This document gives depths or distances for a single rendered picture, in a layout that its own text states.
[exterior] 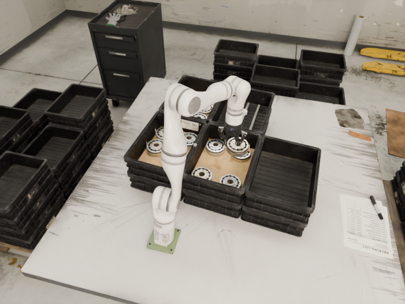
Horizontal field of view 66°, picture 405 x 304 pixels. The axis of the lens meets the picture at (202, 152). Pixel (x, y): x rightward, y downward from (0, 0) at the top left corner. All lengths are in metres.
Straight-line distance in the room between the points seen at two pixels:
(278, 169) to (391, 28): 3.54
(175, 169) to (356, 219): 0.99
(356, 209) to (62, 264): 1.42
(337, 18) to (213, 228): 3.71
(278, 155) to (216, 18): 3.36
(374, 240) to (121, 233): 1.18
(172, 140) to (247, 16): 3.77
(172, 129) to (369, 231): 1.09
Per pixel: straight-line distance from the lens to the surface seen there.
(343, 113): 2.35
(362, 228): 1.73
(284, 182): 1.60
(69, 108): 2.72
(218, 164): 1.62
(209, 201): 1.53
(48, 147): 2.59
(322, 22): 4.74
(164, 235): 1.40
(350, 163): 2.01
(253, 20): 4.74
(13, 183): 2.27
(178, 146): 1.09
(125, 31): 2.88
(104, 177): 1.80
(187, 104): 0.99
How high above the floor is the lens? 2.02
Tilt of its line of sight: 45 degrees down
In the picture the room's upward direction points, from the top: 1 degrees clockwise
